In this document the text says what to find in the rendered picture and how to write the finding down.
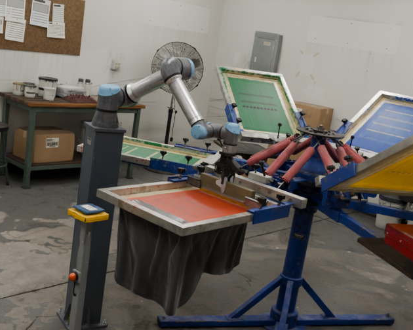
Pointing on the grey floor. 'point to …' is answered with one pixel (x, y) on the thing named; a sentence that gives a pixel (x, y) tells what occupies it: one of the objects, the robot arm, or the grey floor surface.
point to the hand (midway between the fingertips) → (226, 190)
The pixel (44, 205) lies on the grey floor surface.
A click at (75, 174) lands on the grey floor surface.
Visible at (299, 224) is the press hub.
